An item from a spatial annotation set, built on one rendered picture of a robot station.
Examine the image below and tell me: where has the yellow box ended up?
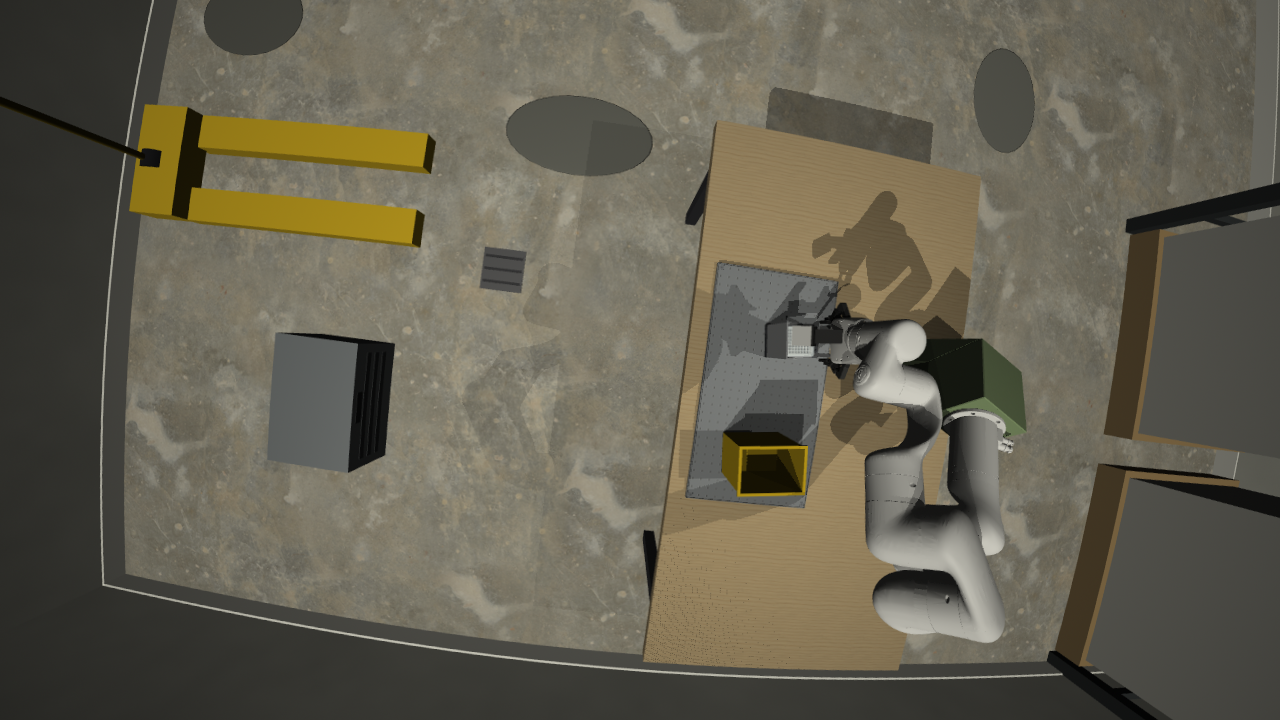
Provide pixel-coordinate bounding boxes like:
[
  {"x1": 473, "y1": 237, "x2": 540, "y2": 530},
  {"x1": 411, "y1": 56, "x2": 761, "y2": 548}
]
[{"x1": 722, "y1": 432, "x2": 808, "y2": 497}]

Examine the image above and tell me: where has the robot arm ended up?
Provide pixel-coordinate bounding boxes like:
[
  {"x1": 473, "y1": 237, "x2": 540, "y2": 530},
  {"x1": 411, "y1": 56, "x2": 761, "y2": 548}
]
[{"x1": 849, "y1": 319, "x2": 1014, "y2": 643}]

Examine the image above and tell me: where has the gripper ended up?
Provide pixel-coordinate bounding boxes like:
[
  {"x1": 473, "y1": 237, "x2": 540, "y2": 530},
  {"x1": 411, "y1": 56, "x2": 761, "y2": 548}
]
[{"x1": 818, "y1": 304, "x2": 872, "y2": 379}]

